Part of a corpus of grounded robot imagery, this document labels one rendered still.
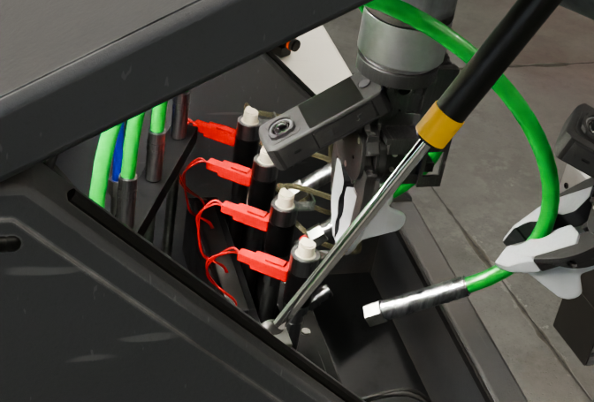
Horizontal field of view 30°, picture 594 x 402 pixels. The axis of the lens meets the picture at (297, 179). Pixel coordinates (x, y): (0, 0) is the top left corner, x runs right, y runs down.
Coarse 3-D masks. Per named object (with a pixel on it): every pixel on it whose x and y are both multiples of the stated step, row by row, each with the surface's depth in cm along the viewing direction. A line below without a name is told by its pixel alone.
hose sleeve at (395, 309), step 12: (432, 288) 96; (444, 288) 95; (456, 288) 95; (384, 300) 98; (396, 300) 97; (408, 300) 96; (420, 300) 96; (432, 300) 96; (444, 300) 95; (384, 312) 97; (396, 312) 97; (408, 312) 97
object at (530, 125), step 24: (384, 0) 82; (408, 24) 82; (432, 24) 82; (456, 48) 83; (504, 96) 84; (528, 120) 85; (96, 168) 93; (552, 168) 87; (96, 192) 94; (552, 192) 88; (552, 216) 90; (480, 288) 95
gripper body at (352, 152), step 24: (384, 72) 92; (432, 72) 93; (456, 72) 95; (408, 96) 96; (432, 96) 96; (384, 120) 96; (408, 120) 97; (336, 144) 102; (360, 144) 96; (384, 144) 96; (408, 144) 96; (360, 168) 96; (384, 168) 97; (432, 168) 100
